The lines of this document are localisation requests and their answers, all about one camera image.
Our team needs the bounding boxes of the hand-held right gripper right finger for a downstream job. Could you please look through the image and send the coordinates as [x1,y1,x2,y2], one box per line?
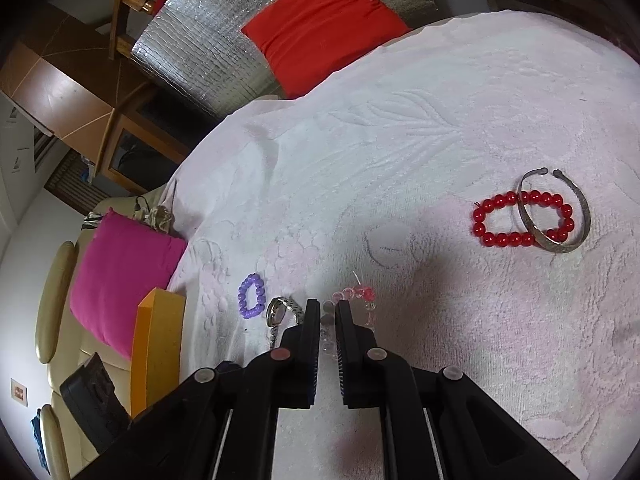
[335,301,581,480]

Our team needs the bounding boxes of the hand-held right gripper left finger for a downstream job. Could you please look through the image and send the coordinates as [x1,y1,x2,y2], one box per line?
[75,299,321,480]

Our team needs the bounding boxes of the silver clip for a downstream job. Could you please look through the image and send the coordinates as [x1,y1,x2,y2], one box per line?
[265,296,306,351]

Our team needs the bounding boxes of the pink clear bead bracelet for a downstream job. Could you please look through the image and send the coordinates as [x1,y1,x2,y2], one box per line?
[320,284,377,361]

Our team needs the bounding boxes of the orange box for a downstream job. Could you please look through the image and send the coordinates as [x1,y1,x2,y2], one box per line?
[130,287,187,418]

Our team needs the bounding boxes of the purple bead bracelet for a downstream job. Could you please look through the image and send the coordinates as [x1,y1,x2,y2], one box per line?
[237,273,267,319]

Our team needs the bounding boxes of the red bead bracelet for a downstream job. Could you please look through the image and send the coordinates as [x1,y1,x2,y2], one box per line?
[471,190,576,248]

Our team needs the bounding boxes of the silver bangle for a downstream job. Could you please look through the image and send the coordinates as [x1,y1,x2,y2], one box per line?
[516,167,592,254]

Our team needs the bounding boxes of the blue cloth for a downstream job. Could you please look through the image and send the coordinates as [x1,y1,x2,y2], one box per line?
[31,407,51,471]

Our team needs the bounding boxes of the beige leather sofa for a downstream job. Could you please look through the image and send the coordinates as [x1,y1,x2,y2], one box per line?
[35,185,186,480]

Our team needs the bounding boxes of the pink pillow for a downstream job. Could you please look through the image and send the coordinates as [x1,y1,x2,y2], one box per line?
[69,210,188,361]

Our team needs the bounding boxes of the patterned cloth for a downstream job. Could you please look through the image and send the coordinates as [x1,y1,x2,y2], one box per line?
[147,205,174,233]

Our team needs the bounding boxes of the pale pink blanket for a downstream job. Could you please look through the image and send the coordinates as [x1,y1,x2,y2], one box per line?
[165,10,640,480]

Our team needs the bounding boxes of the wooden cabinet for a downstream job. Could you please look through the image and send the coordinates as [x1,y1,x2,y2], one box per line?
[0,42,201,196]

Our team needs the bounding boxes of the silver foil board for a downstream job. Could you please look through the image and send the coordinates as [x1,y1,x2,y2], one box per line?
[131,0,441,116]

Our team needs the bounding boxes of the red pillow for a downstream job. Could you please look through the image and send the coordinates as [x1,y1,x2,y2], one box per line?
[241,0,411,100]

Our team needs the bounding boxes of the wooden railing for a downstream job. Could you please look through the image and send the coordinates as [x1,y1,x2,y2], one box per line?
[109,0,156,61]

